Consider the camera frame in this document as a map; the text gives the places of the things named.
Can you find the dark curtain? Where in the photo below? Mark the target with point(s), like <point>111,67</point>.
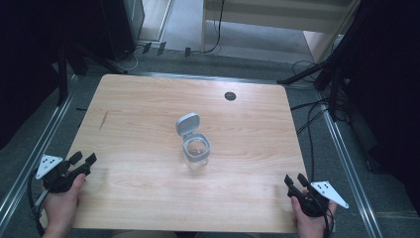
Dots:
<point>20,66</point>
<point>389,82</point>

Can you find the black cabinet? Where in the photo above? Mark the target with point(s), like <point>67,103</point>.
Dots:
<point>115,26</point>

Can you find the dark round table grommet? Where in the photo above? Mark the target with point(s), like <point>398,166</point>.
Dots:
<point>230,96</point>

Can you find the person's right hand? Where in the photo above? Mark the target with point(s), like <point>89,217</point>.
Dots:
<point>312,226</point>

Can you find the person's left hand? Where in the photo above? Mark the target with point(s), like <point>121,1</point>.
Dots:
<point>62,208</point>

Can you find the black tripod stand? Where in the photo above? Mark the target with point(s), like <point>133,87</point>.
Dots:
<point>303,73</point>

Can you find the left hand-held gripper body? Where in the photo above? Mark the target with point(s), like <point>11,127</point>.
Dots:
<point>56,178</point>

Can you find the metal floor rail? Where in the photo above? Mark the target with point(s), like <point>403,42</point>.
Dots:
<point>31,162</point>
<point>346,172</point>
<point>198,76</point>

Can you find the clear jar with grey flip lid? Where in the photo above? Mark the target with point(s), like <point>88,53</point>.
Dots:
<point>188,124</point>

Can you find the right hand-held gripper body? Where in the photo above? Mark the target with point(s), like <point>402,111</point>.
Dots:
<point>313,203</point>

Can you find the black metal stand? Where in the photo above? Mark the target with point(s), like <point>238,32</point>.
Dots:
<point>62,82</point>

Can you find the pale wooden furniture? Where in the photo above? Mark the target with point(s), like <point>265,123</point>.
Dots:
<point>264,20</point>

